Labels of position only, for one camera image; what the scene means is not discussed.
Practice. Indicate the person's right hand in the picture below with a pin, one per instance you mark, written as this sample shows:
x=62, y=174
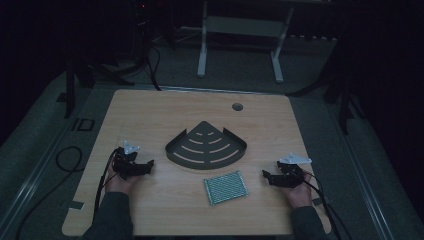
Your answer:
x=300, y=195

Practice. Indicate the white metal desk frame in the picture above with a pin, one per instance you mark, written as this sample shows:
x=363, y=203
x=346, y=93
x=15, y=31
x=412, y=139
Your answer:
x=240, y=26

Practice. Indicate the grey tape strip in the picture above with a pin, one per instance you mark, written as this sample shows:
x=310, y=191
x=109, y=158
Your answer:
x=317, y=201
x=76, y=205

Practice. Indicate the person's left hand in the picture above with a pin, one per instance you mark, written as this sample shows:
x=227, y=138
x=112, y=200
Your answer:
x=120, y=185

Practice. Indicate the black metal stand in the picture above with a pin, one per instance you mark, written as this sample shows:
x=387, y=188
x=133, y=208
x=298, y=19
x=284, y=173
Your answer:
x=343, y=106
x=70, y=90

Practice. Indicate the dark metal corner shelf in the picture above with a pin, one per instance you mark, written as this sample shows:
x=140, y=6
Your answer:
x=206, y=151

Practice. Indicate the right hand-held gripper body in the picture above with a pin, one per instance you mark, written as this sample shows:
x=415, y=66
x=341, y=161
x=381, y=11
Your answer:
x=290, y=173

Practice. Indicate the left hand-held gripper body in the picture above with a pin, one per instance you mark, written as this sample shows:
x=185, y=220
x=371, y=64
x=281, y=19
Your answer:
x=126, y=165

